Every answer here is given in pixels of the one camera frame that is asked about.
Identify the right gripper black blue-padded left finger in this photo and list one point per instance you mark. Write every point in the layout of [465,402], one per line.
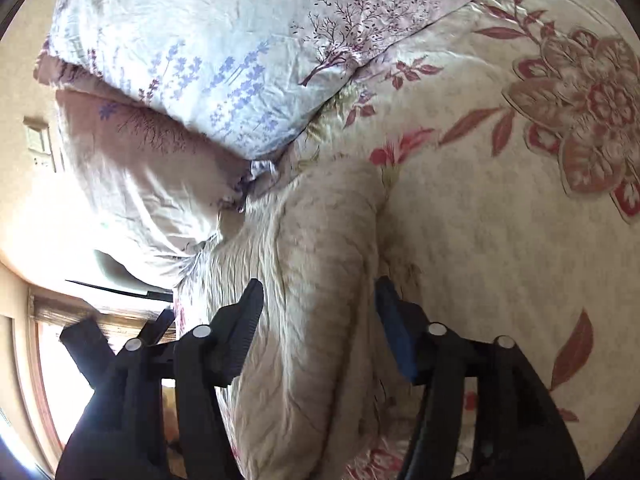
[120,434]

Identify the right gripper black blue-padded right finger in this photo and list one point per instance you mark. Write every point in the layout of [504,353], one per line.
[518,430]

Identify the beige cable-knit sweater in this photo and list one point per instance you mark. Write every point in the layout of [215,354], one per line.
[320,395]

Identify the pink floral left pillow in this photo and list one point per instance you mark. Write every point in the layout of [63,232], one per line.
[154,190]

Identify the cream red floral bedsheet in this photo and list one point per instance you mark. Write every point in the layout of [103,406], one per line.
[506,136]

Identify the pink blue floral right pillow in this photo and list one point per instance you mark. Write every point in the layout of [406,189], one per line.
[250,74]

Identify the white wall switch plate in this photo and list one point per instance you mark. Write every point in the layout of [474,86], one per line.
[41,150]

